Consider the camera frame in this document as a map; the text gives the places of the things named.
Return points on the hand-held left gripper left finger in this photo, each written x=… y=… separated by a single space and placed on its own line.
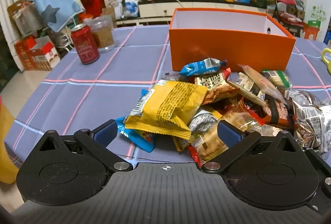
x=104 y=133

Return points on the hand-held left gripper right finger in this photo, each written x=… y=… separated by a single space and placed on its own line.
x=228 y=133

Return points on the clear cracker packet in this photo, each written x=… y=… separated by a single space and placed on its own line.
x=206 y=141

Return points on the small blue edged snack packet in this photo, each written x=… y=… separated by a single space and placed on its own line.
x=139 y=140

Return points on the beige black snack packet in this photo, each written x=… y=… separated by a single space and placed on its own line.
x=248 y=88

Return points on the orange peanut snack packet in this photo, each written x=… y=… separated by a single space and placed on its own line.
x=214 y=84

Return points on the red brown wafer packet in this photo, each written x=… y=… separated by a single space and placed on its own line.
x=279 y=111

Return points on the clear round cake packet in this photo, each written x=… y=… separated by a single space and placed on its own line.
x=263 y=82

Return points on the yellow snack packet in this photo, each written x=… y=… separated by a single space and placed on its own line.
x=170 y=105

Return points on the light blue snack packet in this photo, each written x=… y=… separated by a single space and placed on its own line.
x=199 y=66

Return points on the green biscuit packet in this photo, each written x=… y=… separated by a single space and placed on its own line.
x=279 y=78

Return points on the dark red snack packet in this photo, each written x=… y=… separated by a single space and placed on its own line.
x=310 y=115

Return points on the orange cardboard box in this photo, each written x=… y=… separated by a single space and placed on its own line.
x=227 y=45

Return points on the blue plaid tablecloth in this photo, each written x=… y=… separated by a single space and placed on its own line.
x=116 y=63

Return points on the red soda can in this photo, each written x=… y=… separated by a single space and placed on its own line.
x=84 y=44

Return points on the clear plastic jar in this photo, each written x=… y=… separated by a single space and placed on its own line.
x=103 y=34

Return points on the yellow bag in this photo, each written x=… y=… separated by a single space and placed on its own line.
x=6 y=151

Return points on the red white cartons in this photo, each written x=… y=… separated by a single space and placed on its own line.
x=38 y=54

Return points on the yellow green mug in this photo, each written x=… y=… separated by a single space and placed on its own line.
x=326 y=58

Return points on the blue white floor bag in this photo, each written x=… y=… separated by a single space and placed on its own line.
x=132 y=7

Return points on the white tv stand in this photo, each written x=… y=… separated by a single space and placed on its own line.
x=201 y=5

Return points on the red gift bag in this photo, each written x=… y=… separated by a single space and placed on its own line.
x=91 y=3

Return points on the grey storage bin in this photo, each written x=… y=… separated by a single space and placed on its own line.
x=25 y=20

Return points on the blue star print cloth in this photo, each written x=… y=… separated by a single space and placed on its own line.
x=51 y=1

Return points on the red folding chair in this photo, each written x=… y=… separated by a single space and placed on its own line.
x=285 y=1

